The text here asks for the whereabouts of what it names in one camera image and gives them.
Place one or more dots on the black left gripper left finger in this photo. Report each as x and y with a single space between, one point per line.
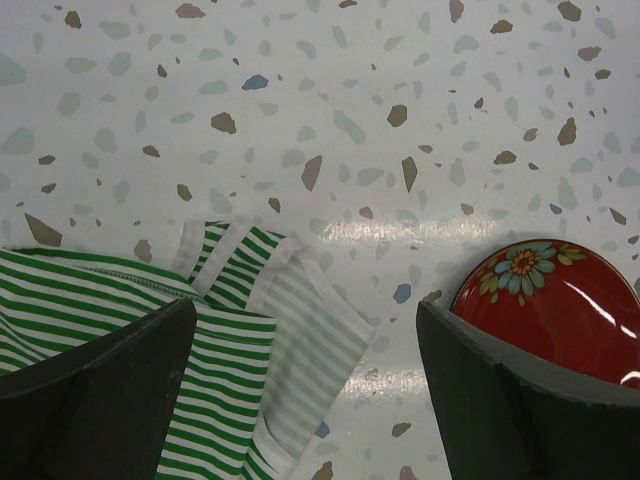
100 410

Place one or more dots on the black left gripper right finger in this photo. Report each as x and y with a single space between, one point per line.
504 413

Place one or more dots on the red floral plate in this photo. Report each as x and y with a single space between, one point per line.
560 302

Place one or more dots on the green white striped cloth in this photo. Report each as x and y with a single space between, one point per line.
274 343

